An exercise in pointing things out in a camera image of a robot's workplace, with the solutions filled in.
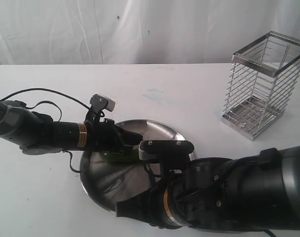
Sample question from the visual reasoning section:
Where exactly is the chrome wire utensil holder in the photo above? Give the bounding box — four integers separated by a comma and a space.
221, 31, 300, 141

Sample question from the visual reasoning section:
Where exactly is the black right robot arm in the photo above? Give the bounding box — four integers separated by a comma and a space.
115, 141, 300, 234

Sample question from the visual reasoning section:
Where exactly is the green chili pepper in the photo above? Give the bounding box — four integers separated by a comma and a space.
101, 146, 140, 163

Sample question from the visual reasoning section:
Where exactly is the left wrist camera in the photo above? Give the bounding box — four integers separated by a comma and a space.
89, 94, 115, 113

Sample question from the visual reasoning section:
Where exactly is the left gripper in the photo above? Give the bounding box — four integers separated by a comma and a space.
85, 118, 143, 156

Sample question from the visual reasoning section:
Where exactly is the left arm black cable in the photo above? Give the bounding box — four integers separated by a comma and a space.
0, 87, 91, 173

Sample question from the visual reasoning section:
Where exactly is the round steel plate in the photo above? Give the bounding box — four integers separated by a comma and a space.
80, 119, 185, 212

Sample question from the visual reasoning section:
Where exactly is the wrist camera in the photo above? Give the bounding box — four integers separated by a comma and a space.
138, 140, 194, 161
89, 94, 115, 113

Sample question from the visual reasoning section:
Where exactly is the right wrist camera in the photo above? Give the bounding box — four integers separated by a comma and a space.
138, 140, 194, 161

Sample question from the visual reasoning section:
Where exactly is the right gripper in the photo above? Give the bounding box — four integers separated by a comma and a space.
115, 172, 182, 226

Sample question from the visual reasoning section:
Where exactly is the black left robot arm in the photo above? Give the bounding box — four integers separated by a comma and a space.
0, 94, 143, 155

